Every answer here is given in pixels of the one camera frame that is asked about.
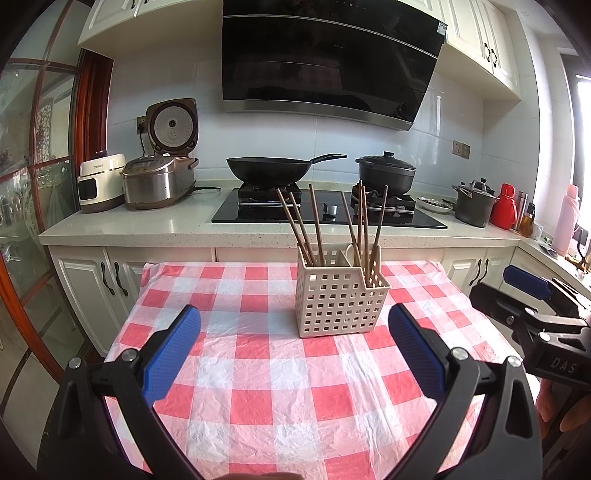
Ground person's right hand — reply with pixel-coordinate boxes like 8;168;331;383
536;381;591;446

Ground bright window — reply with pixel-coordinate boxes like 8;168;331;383
573;74;591;195

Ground amber oil bottle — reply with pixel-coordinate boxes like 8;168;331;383
519;203;536;237

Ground red white checkered tablecloth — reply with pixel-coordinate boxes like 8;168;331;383
104;261;522;480

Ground grey stockpot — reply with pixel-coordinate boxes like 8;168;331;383
451;179;500;228

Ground black lidded cooking pot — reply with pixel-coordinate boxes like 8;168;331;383
355;151;417;195

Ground black wok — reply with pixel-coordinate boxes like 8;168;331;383
226;153;348;185

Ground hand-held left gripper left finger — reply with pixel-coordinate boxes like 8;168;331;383
55;305;204;480

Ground white base cabinets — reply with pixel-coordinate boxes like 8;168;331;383
48;244;578;356

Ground red thermos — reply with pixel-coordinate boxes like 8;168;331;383
489;183;518;230

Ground white perforated utensil basket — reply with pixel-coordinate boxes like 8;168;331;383
296;246;391;339

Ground steel bottle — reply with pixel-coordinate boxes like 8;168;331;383
514;191;528;232

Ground white plate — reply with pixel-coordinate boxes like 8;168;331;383
416;196;455;214

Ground silver open rice cooker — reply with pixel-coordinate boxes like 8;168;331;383
121;98;200;210

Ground pink bottle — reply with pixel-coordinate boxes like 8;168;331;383
553;185;581;257

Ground white small kitchen appliance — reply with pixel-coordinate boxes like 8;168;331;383
77;154;127;214

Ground white upper cabinet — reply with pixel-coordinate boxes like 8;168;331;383
77;0;225;58
438;0;522;102

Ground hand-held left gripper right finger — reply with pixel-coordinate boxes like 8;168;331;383
388;303;543;480

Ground black glass gas stove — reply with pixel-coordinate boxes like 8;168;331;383
211;182;448;230

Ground red framed glass door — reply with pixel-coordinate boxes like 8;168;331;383
0;48;114;416

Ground black glass range hood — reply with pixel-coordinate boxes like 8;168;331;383
221;0;448;131

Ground white stone countertop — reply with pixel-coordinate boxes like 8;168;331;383
39;187;591;296

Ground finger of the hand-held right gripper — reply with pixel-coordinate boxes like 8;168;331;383
470;282;555;344
503;265;591;315

